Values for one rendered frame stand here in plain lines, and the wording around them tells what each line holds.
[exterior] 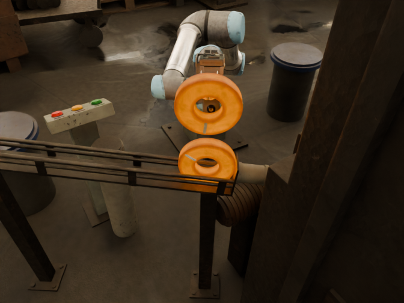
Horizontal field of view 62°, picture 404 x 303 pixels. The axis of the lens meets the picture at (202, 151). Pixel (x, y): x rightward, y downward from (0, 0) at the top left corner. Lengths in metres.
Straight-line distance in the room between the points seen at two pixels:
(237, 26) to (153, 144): 0.99
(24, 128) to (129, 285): 0.81
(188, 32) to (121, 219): 0.82
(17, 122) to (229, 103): 1.14
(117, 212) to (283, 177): 0.95
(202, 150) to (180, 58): 0.41
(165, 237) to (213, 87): 1.02
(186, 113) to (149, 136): 1.35
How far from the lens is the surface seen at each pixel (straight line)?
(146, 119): 2.26
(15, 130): 1.65
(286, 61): 2.07
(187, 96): 0.75
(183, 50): 1.21
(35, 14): 3.18
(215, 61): 0.84
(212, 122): 0.79
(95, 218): 1.73
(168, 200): 1.75
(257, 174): 0.93
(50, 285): 1.61
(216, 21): 1.35
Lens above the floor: 1.35
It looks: 43 degrees down
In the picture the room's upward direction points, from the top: 1 degrees clockwise
